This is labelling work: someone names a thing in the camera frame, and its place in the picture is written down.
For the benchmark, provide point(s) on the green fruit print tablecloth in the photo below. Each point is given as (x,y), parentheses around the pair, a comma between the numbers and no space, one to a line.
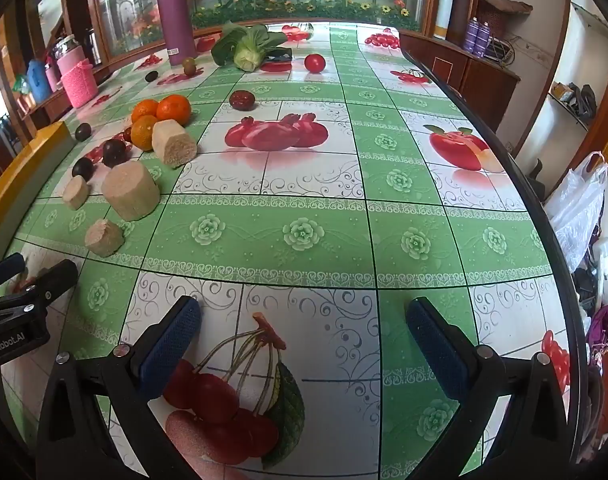
(309,200)

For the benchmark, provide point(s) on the low wooden cabinet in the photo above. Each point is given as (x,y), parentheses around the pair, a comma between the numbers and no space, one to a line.
(468,80)

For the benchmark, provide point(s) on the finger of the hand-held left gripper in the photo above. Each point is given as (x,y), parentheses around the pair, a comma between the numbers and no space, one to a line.
(6,266)
(59,277)

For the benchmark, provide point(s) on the green bag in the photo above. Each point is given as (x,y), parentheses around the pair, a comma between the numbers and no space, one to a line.
(20,87)

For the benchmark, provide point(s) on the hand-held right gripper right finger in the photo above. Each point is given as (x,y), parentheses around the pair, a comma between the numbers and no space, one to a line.
(438,355)

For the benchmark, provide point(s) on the purple thermos bottle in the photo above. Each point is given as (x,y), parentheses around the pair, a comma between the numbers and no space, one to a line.
(175,20)

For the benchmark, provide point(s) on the small pink bottle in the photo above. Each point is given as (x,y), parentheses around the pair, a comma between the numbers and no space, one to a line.
(52,77)

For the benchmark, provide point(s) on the green bok choy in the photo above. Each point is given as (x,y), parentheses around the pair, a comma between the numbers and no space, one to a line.
(246,52)

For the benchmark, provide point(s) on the blue plastic jug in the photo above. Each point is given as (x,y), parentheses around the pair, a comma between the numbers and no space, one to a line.
(38,80)

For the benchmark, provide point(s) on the large beige cylinder block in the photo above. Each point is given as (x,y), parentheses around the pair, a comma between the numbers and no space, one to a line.
(130,191)

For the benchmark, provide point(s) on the brown wicker basket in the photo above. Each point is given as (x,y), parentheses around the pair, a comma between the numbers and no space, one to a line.
(503,7)

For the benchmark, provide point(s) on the orange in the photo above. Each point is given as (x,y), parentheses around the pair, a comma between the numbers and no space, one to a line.
(174,109)
(145,109)
(143,135)

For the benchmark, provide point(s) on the white plastic bag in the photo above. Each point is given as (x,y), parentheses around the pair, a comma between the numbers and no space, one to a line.
(581,205)

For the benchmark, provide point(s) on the medium beige cylinder block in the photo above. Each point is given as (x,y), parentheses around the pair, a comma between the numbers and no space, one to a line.
(174,142)

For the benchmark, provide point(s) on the small beige cylinder block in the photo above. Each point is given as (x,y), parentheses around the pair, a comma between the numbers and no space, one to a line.
(104,237)
(75,192)

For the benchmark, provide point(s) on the pink knitted sleeve bottle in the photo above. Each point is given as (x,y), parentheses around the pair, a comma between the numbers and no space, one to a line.
(79,82)

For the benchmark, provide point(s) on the black thermos flask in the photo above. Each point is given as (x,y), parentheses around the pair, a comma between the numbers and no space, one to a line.
(90,46)

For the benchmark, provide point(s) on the dark purple plum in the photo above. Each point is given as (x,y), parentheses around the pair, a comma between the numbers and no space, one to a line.
(151,76)
(83,167)
(83,131)
(115,152)

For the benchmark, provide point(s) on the purple spray can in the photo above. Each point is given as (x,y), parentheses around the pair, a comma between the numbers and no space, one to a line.
(471,35)
(482,37)

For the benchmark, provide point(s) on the green kiwi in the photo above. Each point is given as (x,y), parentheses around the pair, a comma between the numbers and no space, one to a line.
(189,65)

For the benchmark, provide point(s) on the red tomato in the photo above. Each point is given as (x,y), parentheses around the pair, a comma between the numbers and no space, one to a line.
(315,63)

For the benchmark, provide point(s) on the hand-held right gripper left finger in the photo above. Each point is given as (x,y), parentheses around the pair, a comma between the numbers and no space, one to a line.
(169,350)

